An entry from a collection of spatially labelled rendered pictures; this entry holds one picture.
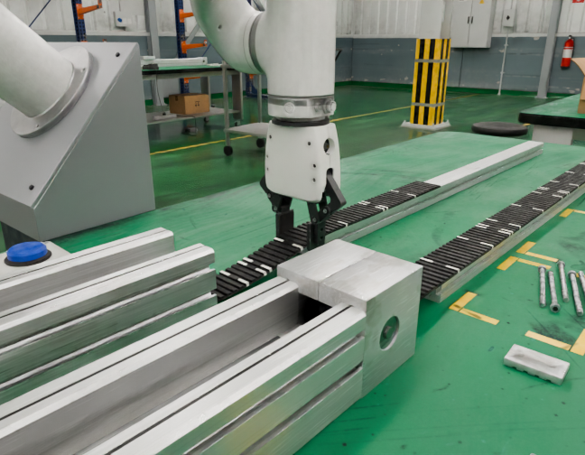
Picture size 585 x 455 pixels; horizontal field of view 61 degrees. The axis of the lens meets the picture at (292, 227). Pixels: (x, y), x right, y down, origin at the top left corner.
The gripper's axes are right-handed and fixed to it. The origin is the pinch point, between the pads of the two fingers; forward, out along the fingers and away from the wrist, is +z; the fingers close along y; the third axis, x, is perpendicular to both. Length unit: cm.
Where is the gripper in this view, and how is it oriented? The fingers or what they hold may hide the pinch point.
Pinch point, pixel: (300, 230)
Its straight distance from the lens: 69.8
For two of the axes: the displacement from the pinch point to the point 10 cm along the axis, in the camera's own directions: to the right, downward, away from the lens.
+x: -6.8, 2.6, -6.9
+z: 0.0, 9.4, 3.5
